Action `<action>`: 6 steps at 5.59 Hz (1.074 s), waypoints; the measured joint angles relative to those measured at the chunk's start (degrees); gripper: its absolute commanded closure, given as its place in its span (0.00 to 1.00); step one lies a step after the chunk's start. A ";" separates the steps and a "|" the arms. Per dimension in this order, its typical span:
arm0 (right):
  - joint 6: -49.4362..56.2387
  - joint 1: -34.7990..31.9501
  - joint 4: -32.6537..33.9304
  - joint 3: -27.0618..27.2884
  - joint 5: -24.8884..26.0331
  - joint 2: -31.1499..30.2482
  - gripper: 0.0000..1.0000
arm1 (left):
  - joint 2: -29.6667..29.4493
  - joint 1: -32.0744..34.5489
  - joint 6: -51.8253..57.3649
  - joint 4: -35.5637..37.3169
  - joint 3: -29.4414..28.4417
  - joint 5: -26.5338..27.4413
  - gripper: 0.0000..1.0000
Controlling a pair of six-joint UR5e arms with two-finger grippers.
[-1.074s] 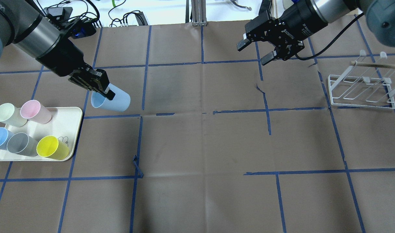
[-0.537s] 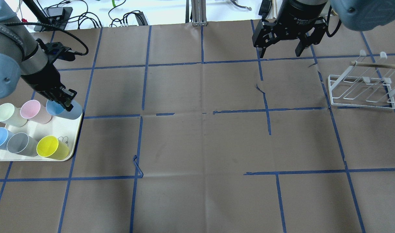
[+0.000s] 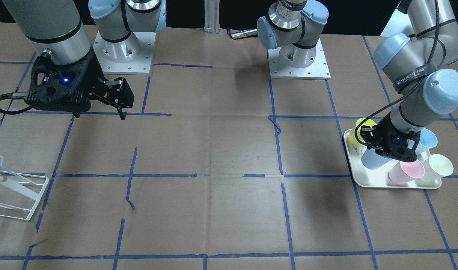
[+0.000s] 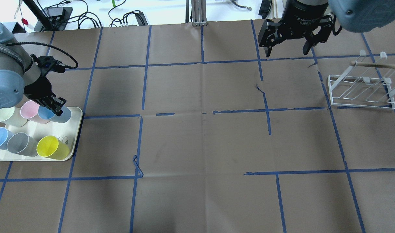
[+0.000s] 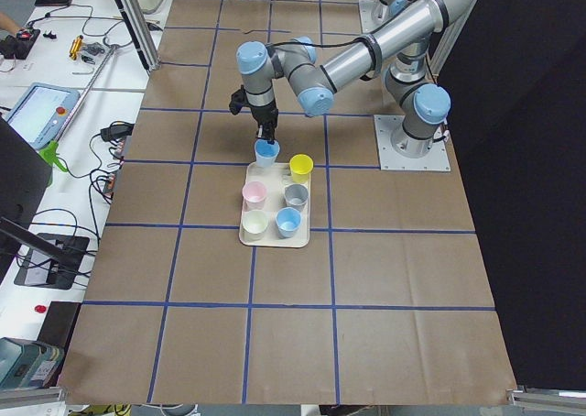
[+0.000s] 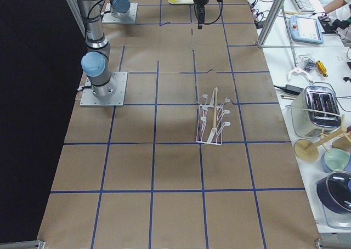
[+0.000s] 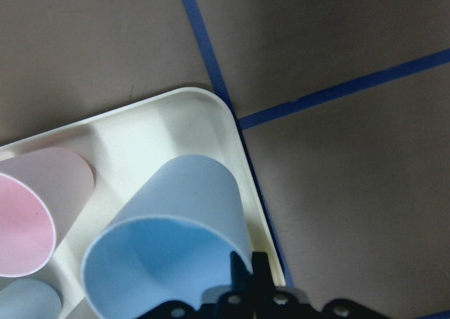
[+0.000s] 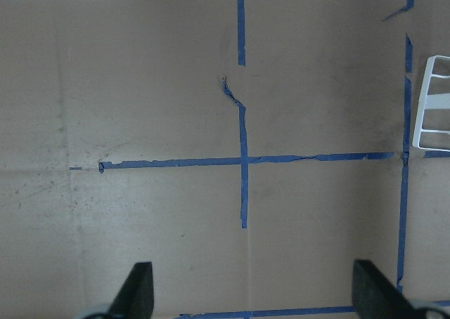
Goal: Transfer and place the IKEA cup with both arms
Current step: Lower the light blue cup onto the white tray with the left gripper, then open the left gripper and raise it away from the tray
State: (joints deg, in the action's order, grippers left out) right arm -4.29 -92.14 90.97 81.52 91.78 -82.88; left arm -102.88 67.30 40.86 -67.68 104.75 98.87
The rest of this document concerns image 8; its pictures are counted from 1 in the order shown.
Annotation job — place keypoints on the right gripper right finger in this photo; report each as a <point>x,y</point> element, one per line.
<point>374,296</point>

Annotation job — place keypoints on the white wire cup rack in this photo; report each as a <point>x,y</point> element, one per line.
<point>436,68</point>

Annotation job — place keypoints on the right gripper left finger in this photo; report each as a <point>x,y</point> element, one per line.
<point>135,298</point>

